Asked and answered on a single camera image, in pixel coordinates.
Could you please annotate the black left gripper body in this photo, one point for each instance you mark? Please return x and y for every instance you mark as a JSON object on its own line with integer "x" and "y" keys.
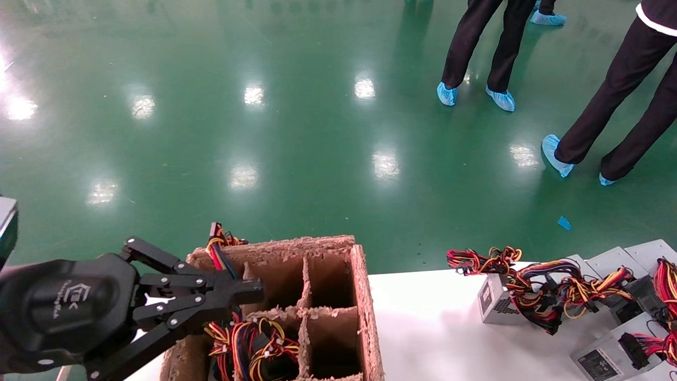
{"x": 69, "y": 312}

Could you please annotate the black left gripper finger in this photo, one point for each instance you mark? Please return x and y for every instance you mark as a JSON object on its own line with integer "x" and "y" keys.
{"x": 169, "y": 312}
{"x": 232, "y": 287}

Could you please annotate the brown cardboard divider box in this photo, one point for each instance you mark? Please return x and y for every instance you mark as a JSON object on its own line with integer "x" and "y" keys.
{"x": 367, "y": 317}

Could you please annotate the blue shoe cover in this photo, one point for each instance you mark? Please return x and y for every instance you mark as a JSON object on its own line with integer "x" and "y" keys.
{"x": 502, "y": 99}
{"x": 605, "y": 181}
{"x": 550, "y": 19}
{"x": 552, "y": 153}
{"x": 447, "y": 95}

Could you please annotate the small blue floor scrap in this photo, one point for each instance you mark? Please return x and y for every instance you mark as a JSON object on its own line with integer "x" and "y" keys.
{"x": 564, "y": 223}

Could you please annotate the person in black trousers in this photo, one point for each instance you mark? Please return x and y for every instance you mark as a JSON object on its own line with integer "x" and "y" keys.
{"x": 470, "y": 37}
{"x": 547, "y": 6}

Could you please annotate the person with white-trimmed dark top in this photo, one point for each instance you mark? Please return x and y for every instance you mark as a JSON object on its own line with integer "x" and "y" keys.
{"x": 624, "y": 69}

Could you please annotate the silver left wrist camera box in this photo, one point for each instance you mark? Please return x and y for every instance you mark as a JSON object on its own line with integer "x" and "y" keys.
{"x": 8, "y": 227}

